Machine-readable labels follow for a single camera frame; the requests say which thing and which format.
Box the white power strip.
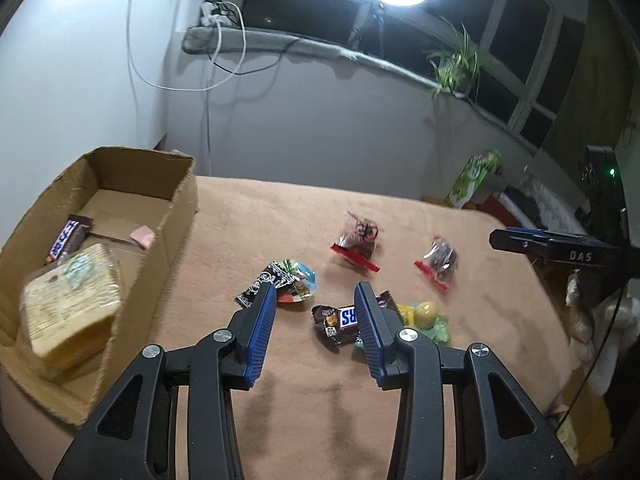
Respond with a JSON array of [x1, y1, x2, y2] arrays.
[[200, 0, 241, 28]]

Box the red zip bag dark snacks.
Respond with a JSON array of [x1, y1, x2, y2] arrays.
[[413, 234, 460, 293], [330, 211, 382, 274]]

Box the red box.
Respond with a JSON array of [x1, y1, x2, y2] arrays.
[[472, 194, 522, 227]]

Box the green snack packet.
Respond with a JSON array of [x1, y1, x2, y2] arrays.
[[355, 310, 453, 356]]

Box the thin black cable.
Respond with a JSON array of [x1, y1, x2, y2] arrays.
[[212, 37, 301, 76]]

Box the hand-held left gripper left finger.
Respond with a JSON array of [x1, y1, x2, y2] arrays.
[[52, 282, 277, 480]]

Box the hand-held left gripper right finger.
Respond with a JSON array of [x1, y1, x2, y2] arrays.
[[354, 282, 578, 480]]

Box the brown chocolate bar blue label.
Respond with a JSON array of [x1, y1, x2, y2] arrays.
[[311, 290, 401, 356]]

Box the sliced bread in clear bag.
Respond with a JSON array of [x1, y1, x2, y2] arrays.
[[19, 243, 123, 373]]

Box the looping white cable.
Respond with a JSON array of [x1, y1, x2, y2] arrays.
[[127, 0, 247, 93]]

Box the dark olive curtain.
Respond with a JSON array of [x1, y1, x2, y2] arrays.
[[545, 0, 631, 161]]

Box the dark window with white frame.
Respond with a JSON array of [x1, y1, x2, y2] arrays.
[[220, 0, 591, 151]]

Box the black skull print packet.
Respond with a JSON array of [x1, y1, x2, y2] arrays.
[[235, 260, 296, 308]]

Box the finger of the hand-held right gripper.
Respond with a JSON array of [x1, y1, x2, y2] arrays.
[[489, 227, 552, 262]]

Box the chocolate bar with torn wrapper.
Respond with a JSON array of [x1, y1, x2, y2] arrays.
[[45, 215, 95, 266]]

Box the brown cardboard box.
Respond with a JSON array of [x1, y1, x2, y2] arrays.
[[0, 146, 200, 428]]

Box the yellow egg-shaped candy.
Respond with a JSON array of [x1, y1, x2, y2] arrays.
[[412, 301, 439, 331]]

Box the green potted plant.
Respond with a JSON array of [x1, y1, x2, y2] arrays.
[[422, 22, 483, 98]]

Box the green white carton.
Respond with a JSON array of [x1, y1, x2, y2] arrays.
[[446, 149, 502, 209]]

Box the colourful blue red packet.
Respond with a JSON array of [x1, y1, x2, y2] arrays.
[[277, 258, 319, 307]]

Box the black light tripod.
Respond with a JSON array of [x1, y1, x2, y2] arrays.
[[350, 2, 388, 61]]

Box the grey patterned cloth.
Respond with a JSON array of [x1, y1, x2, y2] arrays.
[[522, 177, 591, 234]]

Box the white fluffy cloth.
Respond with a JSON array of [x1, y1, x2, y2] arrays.
[[565, 275, 640, 396]]

